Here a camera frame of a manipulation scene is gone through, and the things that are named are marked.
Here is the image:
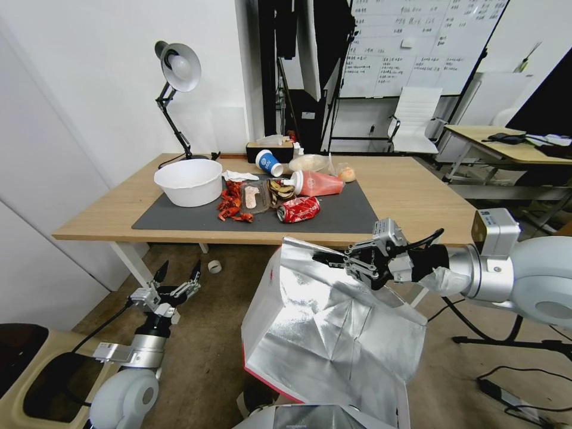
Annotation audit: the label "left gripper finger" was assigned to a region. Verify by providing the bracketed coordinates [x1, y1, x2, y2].
[171, 260, 203, 301]
[150, 260, 170, 294]

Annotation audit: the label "black tissue box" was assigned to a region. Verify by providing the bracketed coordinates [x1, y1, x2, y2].
[245, 133, 306, 166]

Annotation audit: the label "black pouch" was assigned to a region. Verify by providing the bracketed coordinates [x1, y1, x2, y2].
[486, 131, 527, 145]

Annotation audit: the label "wooden table white legs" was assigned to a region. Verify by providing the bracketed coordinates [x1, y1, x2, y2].
[51, 151, 487, 310]

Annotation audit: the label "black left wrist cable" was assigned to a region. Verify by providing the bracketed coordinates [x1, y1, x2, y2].
[71, 298, 149, 355]

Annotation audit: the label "black desk lamp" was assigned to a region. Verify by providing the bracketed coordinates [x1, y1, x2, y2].
[153, 41, 212, 170]

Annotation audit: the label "lidded cup red drink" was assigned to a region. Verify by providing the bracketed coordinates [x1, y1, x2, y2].
[289, 170, 346, 198]

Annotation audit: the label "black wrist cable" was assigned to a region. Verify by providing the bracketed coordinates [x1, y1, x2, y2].
[71, 298, 149, 355]
[401, 228, 446, 261]

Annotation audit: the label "crumpled white napkin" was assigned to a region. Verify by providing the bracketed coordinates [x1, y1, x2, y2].
[221, 169, 261, 183]

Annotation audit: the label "silver red food delivery bag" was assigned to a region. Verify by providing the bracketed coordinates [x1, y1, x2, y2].
[241, 236, 428, 429]

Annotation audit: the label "red crayfish shells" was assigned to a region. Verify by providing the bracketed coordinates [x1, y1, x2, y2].
[216, 179, 255, 224]

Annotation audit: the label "beige trash bin black liner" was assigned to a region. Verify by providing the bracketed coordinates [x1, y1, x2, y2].
[0, 323, 122, 429]

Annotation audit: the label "black floor stand base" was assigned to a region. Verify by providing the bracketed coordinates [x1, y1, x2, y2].
[441, 294, 572, 346]

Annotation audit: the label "whiteboard on black stand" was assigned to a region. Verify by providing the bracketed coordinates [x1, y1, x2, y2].
[327, 0, 511, 154]

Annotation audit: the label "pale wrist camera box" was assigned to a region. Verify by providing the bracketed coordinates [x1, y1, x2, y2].
[129, 287, 161, 315]
[372, 217, 408, 249]

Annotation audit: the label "bread in clear bag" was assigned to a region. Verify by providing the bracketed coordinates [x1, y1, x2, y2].
[335, 162, 359, 184]

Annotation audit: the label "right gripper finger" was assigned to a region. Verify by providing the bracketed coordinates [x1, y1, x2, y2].
[311, 240, 383, 266]
[343, 260, 381, 283]

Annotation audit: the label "blue white paper cup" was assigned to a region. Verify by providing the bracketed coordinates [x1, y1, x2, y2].
[254, 148, 284, 177]

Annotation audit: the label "crushed red cola can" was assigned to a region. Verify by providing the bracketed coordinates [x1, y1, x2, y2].
[275, 195, 323, 224]

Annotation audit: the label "black softbox light stand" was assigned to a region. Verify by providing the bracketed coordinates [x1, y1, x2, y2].
[256, 0, 359, 156]

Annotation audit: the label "clear plastic food tray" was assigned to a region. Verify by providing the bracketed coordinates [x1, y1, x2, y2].
[239, 178, 297, 213]

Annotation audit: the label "clear bag with food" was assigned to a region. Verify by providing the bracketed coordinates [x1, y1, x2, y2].
[287, 153, 334, 174]

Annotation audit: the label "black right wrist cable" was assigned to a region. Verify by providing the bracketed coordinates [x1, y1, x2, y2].
[401, 228, 446, 261]

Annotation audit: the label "grey desk mat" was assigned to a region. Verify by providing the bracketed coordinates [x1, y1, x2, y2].
[130, 175, 381, 236]

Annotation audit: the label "black power adapter cable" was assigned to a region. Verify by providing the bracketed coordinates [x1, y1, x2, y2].
[475, 365, 555, 429]

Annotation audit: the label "white plastic bowl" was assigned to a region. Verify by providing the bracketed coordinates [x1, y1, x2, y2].
[153, 158, 224, 208]

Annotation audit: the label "dark fruit peels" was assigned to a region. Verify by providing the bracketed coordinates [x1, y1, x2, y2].
[266, 178, 296, 200]

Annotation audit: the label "wooden side table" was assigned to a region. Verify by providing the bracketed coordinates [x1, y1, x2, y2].
[441, 125, 572, 202]

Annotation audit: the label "white office chair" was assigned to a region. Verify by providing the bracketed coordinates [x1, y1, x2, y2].
[386, 85, 444, 156]

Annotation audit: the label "large black panel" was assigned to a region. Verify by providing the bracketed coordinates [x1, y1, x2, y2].
[505, 57, 572, 136]

